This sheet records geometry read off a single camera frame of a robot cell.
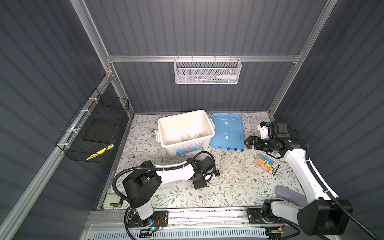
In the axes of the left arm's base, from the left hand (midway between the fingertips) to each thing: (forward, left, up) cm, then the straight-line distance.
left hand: (201, 180), depth 86 cm
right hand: (+11, -29, +18) cm, 36 cm away
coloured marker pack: (+7, -42, +1) cm, 43 cm away
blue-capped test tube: (+10, -19, +15) cm, 27 cm away
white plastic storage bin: (+32, +18, +10) cm, 38 cm away
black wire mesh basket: (+13, +51, +30) cm, 60 cm away
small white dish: (+27, 0, +6) cm, 28 cm away
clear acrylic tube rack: (+7, -20, 0) cm, 21 cm away
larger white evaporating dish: (+32, +9, +1) cm, 33 cm away
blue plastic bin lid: (+35, -22, +1) cm, 41 cm away
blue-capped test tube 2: (+9, -22, +15) cm, 29 cm away
